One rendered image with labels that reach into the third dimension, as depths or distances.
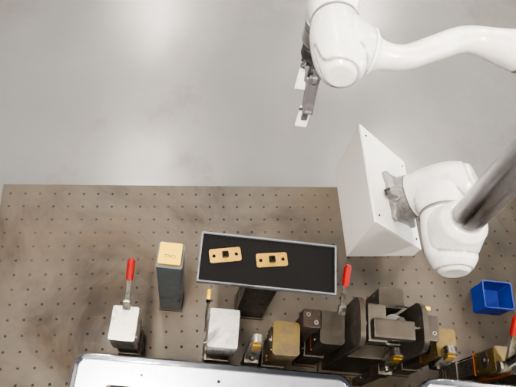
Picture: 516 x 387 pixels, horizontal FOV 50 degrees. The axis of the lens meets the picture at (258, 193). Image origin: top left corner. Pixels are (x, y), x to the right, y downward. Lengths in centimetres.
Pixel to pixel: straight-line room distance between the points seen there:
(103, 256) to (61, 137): 120
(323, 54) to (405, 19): 277
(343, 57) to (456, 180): 88
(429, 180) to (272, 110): 145
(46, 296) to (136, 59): 173
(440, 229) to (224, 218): 76
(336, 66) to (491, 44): 45
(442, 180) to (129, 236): 107
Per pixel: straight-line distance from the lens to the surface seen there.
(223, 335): 146
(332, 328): 155
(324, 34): 111
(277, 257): 148
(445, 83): 361
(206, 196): 204
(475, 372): 184
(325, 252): 152
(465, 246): 174
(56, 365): 190
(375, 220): 176
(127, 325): 152
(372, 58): 113
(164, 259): 146
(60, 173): 293
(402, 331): 149
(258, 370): 156
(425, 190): 187
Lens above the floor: 254
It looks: 63 degrees down
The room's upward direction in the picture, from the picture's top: 17 degrees clockwise
